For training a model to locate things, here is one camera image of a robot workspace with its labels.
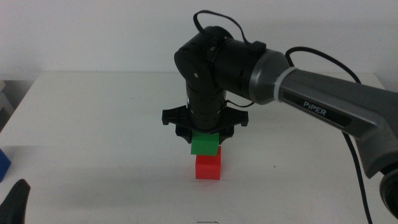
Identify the blue cube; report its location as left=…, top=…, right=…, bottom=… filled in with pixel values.
left=0, top=147, right=12, bottom=183

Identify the thin black cable loop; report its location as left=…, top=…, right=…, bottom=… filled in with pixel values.
left=193, top=10, right=251, bottom=44

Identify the red cube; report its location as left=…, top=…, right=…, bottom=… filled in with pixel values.
left=195, top=146, right=222, bottom=180

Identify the green cube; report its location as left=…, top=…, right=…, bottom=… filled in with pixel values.
left=190, top=131, right=220, bottom=157

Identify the short thin black cable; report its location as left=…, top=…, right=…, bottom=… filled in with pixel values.
left=225, top=99, right=255, bottom=109

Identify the long black cable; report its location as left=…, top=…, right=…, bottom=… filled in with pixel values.
left=285, top=46, right=373, bottom=224

